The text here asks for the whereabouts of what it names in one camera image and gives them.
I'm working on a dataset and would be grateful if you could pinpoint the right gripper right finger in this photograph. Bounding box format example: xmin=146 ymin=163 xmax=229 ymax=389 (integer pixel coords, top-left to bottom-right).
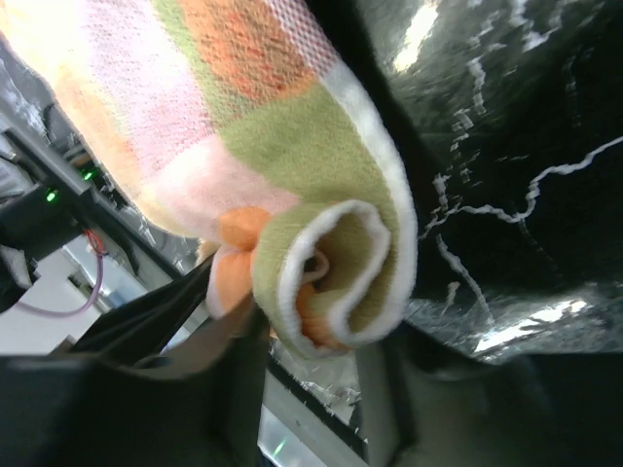
xmin=357 ymin=324 xmax=622 ymax=467

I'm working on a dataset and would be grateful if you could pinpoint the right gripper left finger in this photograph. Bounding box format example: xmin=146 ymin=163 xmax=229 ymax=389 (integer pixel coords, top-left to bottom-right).
xmin=1 ymin=265 xmax=269 ymax=466

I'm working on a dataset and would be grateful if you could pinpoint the orange blue dotted towel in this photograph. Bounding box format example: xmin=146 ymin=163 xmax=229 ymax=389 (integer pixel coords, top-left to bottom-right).
xmin=1 ymin=1 xmax=418 ymax=358

